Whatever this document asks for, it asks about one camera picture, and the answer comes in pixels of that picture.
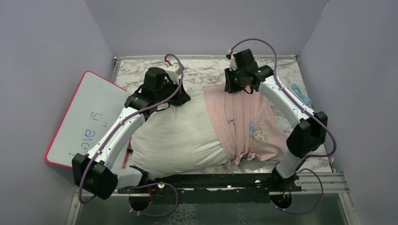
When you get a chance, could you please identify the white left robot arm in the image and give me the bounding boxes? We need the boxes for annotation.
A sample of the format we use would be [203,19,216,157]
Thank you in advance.
[72,64,191,204]

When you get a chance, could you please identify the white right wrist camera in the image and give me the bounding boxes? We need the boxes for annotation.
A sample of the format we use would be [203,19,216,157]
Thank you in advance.
[226,49,237,71]

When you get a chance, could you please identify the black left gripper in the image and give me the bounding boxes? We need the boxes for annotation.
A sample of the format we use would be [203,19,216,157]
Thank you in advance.
[155,77,190,106]

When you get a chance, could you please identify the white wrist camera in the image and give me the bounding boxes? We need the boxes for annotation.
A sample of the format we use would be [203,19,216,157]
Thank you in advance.
[226,49,237,71]
[165,60,181,85]

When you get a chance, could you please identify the white pillow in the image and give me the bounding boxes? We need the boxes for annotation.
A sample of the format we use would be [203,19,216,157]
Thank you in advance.
[128,90,229,179]

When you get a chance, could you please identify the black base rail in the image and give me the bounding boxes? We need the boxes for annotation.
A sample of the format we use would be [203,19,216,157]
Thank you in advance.
[117,173,302,205]

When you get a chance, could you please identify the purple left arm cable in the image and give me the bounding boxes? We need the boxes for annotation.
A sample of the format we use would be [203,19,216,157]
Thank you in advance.
[77,53,185,218]

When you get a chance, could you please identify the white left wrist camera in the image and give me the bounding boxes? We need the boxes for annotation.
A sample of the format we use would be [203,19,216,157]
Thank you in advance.
[165,60,181,85]

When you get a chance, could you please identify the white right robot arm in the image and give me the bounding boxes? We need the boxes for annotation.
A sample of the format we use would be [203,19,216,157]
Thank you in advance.
[224,49,328,191]

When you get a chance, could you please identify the pink-framed whiteboard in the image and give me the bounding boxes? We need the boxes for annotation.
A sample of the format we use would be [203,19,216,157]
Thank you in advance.
[45,71,128,168]

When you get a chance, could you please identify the blue plastic object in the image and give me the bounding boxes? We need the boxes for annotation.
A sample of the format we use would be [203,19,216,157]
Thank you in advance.
[291,84,312,108]

